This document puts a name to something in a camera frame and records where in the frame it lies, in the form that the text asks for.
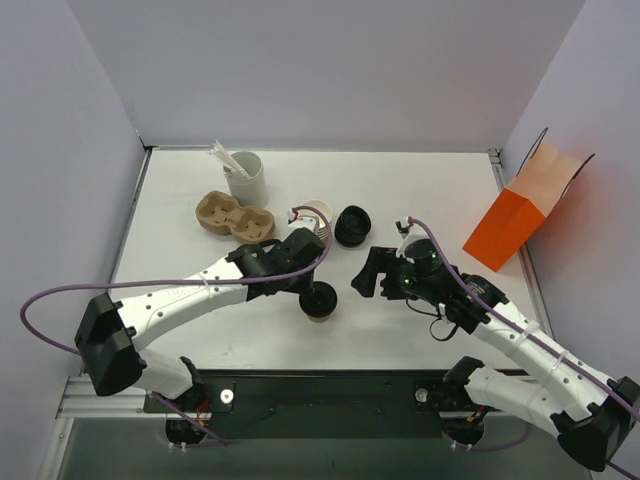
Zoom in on black plastic cup lid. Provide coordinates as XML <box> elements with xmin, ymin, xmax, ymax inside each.
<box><xmin>299</xmin><ymin>281</ymin><xmax>338</xmax><ymax>315</ymax></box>

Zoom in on single brown paper cup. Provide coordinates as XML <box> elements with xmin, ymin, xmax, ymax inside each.
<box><xmin>306</xmin><ymin>312</ymin><xmax>331</xmax><ymax>323</ymax></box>

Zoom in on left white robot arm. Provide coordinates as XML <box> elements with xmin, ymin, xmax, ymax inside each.
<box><xmin>75</xmin><ymin>228</ymin><xmax>328</xmax><ymax>411</ymax></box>

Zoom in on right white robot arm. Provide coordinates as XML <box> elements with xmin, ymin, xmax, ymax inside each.
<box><xmin>351</xmin><ymin>237</ymin><xmax>639</xmax><ymax>472</ymax></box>

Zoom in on orange paper takeout bag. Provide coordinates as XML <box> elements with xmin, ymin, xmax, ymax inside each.
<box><xmin>463</xmin><ymin>129</ymin><xmax>594</xmax><ymax>272</ymax></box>

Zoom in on stack of brown paper cups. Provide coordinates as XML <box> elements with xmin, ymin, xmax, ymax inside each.
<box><xmin>297</xmin><ymin>199</ymin><xmax>333</xmax><ymax>243</ymax></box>

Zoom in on stack of black cup lids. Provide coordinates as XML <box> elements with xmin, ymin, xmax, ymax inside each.
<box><xmin>334</xmin><ymin>205</ymin><xmax>372</xmax><ymax>247</ymax></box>

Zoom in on white cylindrical holder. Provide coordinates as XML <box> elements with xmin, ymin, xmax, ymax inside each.
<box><xmin>224</xmin><ymin>151</ymin><xmax>269</xmax><ymax>208</ymax></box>

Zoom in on brown pulp cup carrier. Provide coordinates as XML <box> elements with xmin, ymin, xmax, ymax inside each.
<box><xmin>195</xmin><ymin>191</ymin><xmax>276</xmax><ymax>244</ymax></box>

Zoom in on white wrapped stirrers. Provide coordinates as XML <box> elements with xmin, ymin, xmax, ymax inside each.
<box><xmin>210</xmin><ymin>140</ymin><xmax>250</xmax><ymax>179</ymax></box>

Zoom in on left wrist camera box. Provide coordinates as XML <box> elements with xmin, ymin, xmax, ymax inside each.
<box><xmin>287</xmin><ymin>208</ymin><xmax>320</xmax><ymax>234</ymax></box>

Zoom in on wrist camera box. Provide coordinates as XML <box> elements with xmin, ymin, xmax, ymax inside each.
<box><xmin>395</xmin><ymin>217</ymin><xmax>428</xmax><ymax>257</ymax></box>
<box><xmin>287</xmin><ymin>208</ymin><xmax>320</xmax><ymax>234</ymax></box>

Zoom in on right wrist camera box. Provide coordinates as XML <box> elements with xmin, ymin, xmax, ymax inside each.
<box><xmin>395</xmin><ymin>217</ymin><xmax>428</xmax><ymax>257</ymax></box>

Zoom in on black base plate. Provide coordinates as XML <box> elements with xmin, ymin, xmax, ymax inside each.
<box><xmin>162</xmin><ymin>370</ymin><xmax>491</xmax><ymax>447</ymax></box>

